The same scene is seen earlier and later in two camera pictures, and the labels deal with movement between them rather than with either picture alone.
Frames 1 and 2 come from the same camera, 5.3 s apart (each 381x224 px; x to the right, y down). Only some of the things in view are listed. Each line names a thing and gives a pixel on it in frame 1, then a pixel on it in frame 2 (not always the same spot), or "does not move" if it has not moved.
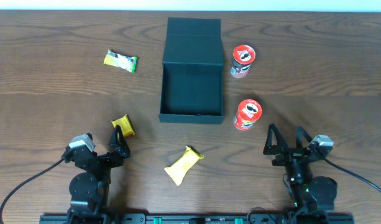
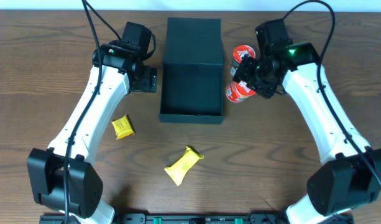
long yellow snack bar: [178, 170] does not move
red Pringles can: [248, 111] → [237, 92]
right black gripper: [289, 154] → [246, 72]
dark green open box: [192, 71] does not move
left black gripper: [102, 158] → [148, 79]
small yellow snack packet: [125, 124] does not move
